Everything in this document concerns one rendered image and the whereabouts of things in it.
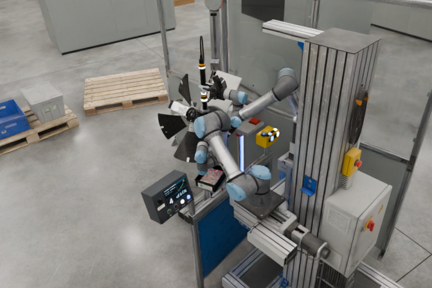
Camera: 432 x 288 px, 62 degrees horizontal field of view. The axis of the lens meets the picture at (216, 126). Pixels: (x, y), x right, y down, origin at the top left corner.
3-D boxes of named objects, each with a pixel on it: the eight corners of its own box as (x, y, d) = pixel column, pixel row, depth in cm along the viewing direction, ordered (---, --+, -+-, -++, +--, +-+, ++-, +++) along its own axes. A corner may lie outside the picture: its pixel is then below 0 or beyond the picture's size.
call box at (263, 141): (267, 135, 287) (268, 125, 281) (278, 140, 281) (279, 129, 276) (255, 145, 278) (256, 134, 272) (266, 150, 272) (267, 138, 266)
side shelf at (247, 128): (233, 112, 348) (233, 109, 346) (263, 124, 327) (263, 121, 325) (216, 122, 333) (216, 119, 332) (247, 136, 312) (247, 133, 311)
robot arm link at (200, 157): (194, 164, 235) (193, 154, 230) (197, 154, 244) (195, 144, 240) (206, 165, 234) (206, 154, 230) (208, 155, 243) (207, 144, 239)
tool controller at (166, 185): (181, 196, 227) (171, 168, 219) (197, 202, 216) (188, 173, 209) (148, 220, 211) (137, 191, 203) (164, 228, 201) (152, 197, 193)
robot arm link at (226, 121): (227, 101, 222) (218, 153, 256) (212, 107, 217) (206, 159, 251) (238, 113, 216) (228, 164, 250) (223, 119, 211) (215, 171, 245)
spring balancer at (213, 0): (205, 9, 301) (204, 11, 295) (204, -11, 292) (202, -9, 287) (224, 9, 299) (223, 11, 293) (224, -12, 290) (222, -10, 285)
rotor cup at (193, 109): (195, 108, 287) (185, 105, 276) (210, 109, 279) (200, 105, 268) (192, 126, 284) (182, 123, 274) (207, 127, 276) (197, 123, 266)
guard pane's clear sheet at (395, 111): (169, 69, 398) (157, -29, 343) (410, 158, 251) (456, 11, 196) (168, 69, 397) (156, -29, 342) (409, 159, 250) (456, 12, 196)
